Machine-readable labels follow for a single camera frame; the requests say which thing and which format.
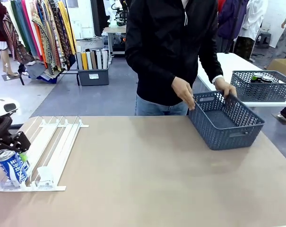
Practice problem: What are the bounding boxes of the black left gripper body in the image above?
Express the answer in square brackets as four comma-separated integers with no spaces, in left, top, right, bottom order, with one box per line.
[0,131,32,154]

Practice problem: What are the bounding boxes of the blue Pocari Sweat can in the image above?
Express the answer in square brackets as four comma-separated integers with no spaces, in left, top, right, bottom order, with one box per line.
[0,150,29,184]

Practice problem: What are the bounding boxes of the blue-grey plastic woven basket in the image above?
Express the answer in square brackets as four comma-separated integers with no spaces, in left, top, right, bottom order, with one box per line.
[188,91,266,151]
[230,70,286,103]

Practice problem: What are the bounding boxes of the person's left forearm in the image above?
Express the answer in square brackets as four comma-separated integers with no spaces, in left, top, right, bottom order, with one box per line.
[198,53,224,84]

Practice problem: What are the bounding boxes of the person's right forearm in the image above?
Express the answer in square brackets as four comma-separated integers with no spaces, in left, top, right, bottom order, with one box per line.
[127,54,179,83]

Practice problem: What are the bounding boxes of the white can dispenser rack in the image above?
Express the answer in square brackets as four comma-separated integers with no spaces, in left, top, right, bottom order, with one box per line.
[0,115,89,192]

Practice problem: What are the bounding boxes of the person's right hand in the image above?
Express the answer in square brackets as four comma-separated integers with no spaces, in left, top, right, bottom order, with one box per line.
[172,76,197,111]

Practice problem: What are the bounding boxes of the person's left hand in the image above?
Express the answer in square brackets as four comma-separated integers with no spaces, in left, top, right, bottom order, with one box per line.
[215,77,238,99]

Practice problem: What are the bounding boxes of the folded fabric pile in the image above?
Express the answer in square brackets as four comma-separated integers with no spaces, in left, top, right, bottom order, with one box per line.
[26,61,61,84]

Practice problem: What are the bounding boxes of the black clothes rack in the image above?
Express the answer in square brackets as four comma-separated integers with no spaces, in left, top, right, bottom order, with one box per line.
[0,0,81,86]

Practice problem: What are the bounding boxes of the orange hanging garment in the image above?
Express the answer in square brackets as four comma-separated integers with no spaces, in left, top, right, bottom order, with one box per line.
[34,23,48,69]

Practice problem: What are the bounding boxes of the grey storage bin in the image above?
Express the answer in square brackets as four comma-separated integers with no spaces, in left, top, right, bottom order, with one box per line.
[77,68,110,87]

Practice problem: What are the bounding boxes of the mannequin in patterned dress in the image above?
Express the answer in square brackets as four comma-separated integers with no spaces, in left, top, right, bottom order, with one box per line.
[0,0,23,80]

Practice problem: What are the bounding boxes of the brown material roll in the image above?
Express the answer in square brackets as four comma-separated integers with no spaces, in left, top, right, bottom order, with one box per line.
[90,51,97,70]

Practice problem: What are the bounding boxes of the patterned hanging garment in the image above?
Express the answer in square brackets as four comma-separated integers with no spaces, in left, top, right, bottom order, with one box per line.
[31,0,71,71]

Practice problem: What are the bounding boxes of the pink hanging garment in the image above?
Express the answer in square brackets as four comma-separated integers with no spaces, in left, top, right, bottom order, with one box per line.
[21,0,43,60]

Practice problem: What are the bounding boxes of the teal hanging garment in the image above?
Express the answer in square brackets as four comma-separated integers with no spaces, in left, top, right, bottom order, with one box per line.
[15,0,37,56]

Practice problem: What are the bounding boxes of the yellow hanging garment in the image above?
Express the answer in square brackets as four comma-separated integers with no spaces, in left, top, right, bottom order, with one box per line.
[58,0,77,55]

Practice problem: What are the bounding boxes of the white standing appliance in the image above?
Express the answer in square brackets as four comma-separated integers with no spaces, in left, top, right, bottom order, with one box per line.
[70,0,95,40]

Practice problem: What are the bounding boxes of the person's blue jeans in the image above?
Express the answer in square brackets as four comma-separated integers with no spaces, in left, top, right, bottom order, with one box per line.
[135,94,190,116]

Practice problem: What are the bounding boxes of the grey workbench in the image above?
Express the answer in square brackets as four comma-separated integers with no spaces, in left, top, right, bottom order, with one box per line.
[102,26,127,64]

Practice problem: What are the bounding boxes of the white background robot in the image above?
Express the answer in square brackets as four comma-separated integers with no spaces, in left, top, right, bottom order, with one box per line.
[107,0,128,26]

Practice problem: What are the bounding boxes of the person in black jacket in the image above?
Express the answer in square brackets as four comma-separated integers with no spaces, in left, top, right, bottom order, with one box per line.
[124,0,224,107]

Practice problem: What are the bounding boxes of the white folding table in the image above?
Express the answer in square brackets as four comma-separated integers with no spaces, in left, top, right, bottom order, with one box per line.
[196,52,286,107]

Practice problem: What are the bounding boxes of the dark patterned skirt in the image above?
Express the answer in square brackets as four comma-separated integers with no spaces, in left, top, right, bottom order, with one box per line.
[234,35,254,61]

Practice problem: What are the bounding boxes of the purple hanging garment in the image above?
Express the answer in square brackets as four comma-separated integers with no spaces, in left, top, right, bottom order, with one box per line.
[217,0,250,40]

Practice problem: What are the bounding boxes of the white hanging shirt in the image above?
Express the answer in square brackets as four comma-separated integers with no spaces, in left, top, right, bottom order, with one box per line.
[238,0,269,42]

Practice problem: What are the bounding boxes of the grey plastic stool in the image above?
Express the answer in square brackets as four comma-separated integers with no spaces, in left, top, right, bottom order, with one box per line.
[254,31,272,50]

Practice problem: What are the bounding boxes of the brown cardboard box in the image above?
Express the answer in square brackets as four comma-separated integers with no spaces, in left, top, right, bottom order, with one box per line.
[267,58,286,80]

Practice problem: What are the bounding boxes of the black cable sleeve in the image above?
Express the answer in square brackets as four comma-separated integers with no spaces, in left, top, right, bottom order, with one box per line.
[0,115,13,145]

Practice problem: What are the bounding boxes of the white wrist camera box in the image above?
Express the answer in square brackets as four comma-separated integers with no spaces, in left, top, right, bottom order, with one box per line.
[0,98,22,117]

